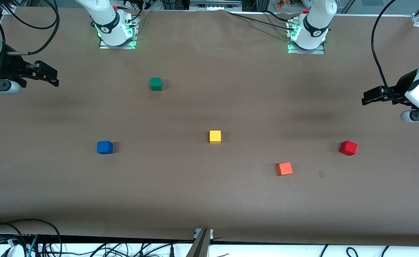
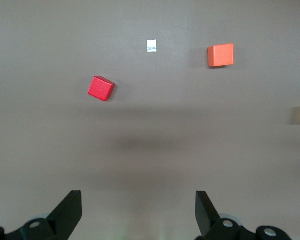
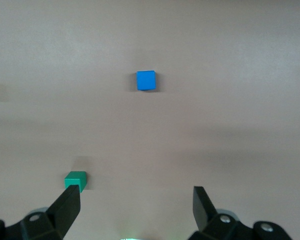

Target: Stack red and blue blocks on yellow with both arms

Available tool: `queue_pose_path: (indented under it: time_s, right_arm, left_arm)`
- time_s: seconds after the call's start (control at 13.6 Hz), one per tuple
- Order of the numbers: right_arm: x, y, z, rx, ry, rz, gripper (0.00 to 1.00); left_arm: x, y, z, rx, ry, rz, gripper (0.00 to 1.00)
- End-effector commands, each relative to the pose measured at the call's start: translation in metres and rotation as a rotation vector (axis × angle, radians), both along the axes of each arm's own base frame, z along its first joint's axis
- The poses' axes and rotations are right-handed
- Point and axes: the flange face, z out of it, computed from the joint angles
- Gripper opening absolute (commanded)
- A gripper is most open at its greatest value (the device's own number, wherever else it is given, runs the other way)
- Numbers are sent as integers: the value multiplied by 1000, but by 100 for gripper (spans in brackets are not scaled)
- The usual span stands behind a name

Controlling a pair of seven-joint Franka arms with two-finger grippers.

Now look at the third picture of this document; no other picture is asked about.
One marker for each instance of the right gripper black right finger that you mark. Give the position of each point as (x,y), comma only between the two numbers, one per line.
(210,225)

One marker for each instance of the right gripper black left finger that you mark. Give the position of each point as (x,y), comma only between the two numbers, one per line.
(62,212)

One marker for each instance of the blue cube block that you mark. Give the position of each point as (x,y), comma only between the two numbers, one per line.
(145,80)

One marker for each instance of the green cube block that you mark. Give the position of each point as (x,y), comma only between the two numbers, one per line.
(76,178)

